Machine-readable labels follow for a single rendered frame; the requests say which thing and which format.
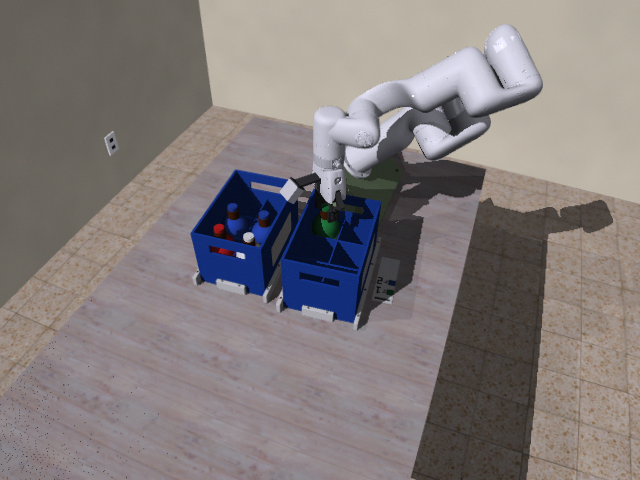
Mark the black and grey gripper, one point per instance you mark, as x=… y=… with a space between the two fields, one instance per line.
x=328 y=190

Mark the white paper pick list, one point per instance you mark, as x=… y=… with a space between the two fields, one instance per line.
x=386 y=280

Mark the red bottle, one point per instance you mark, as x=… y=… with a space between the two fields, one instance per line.
x=219 y=232

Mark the blue plastic crate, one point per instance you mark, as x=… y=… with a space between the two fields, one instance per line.
x=310 y=262
x=256 y=271

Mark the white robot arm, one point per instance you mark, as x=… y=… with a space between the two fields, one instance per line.
x=470 y=84

